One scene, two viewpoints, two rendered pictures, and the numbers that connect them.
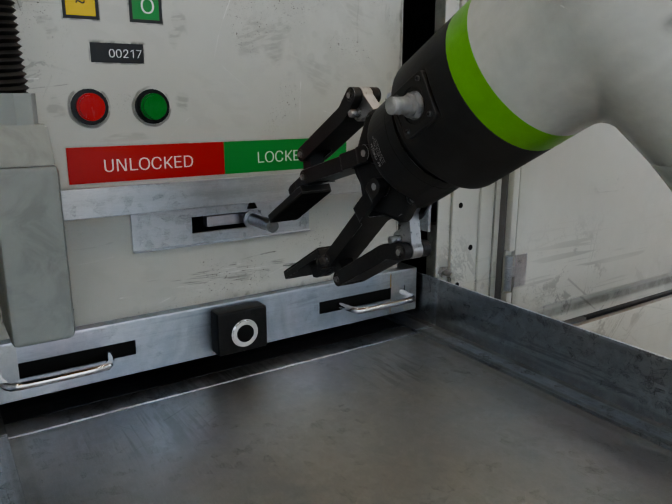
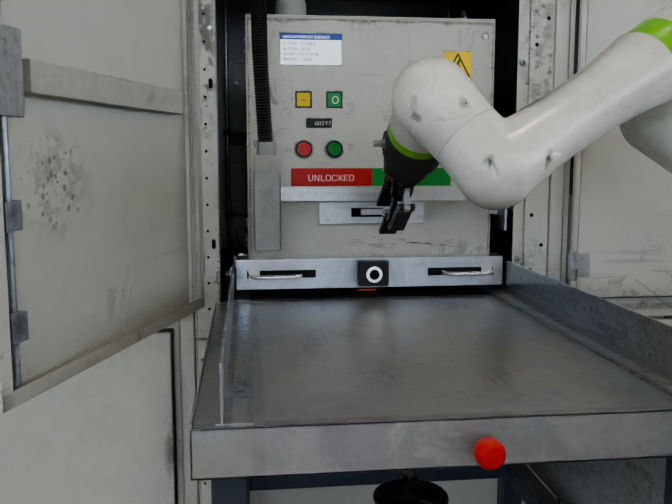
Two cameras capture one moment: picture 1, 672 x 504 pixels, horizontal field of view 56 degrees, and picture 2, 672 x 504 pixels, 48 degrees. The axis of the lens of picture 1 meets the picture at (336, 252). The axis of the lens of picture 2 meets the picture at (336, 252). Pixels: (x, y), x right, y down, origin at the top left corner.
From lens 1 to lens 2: 0.84 m
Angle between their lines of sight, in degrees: 27
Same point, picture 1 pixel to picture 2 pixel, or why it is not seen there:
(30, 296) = (263, 228)
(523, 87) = (399, 136)
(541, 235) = (603, 242)
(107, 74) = (313, 133)
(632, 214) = not seen: outside the picture
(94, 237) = (300, 213)
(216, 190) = (361, 192)
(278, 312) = (399, 269)
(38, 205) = (270, 188)
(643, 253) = not seen: outside the picture
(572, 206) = (635, 223)
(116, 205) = (309, 196)
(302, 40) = not seen: hidden behind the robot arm
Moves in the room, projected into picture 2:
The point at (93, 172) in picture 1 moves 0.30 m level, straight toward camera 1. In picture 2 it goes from (303, 180) to (276, 186)
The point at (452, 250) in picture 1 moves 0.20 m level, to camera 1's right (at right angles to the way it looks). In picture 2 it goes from (525, 245) to (632, 250)
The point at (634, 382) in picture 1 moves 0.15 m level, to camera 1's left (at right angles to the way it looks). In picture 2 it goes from (571, 308) to (481, 300)
